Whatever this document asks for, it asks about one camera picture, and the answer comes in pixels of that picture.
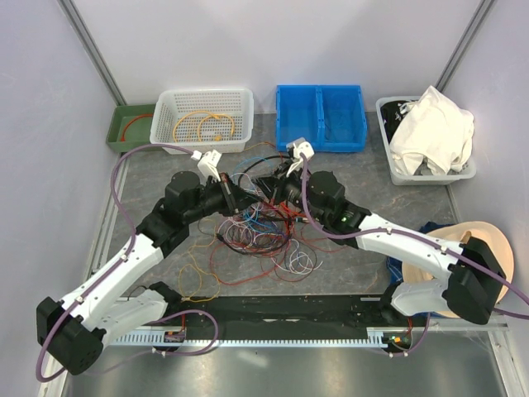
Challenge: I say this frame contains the black garment in tub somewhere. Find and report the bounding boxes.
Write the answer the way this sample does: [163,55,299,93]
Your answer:
[380,100,416,141]

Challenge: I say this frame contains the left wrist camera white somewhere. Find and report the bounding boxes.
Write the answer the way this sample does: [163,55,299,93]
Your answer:
[191,150,222,181]

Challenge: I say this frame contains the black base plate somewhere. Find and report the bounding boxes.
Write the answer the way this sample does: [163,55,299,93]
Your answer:
[162,294,409,328]

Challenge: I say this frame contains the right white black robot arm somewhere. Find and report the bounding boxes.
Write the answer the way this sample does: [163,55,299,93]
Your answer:
[254,169,506,326]

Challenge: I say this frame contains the white perforated plastic basket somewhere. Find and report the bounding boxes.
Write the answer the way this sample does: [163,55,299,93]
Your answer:
[150,88,254,153]

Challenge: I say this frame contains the blue cloth under hat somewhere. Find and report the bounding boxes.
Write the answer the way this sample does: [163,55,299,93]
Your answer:
[386,221,449,284]

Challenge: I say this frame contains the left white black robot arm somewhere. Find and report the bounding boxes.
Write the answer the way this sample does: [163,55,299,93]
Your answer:
[36,171,260,375]

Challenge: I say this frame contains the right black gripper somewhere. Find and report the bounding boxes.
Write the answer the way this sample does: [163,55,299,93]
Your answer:
[253,158,327,222]

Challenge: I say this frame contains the grey plastic tub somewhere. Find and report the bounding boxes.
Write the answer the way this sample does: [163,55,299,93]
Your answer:
[375,95,477,186]

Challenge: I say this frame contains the yellow ethernet cable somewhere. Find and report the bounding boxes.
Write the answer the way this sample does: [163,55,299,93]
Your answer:
[172,111,222,144]
[198,112,237,142]

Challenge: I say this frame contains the beige fabric hat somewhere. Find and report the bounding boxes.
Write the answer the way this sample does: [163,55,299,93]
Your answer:
[401,221,514,318]

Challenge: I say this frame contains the red ethernet cable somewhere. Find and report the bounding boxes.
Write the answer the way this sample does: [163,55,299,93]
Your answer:
[268,198,309,227]

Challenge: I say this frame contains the black thick cable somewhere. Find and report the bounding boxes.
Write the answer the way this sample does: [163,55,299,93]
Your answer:
[217,155,294,257]

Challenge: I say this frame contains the grey slotted cable duct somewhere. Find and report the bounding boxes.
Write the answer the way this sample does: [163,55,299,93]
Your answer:
[111,328,403,348]

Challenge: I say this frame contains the green plastic tray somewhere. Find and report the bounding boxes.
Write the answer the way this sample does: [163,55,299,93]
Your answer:
[106,104,155,154]

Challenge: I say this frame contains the orange cable in green tray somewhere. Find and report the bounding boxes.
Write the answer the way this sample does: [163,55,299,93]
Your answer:
[121,113,155,142]

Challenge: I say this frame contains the blue divided plastic bin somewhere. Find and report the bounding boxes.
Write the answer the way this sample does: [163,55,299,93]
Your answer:
[275,85,368,153]

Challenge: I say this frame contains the white cloth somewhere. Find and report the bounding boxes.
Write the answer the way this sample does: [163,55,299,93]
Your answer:
[389,86,474,176]

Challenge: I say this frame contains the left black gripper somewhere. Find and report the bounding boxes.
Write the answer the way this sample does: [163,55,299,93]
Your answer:
[184,172,260,224]

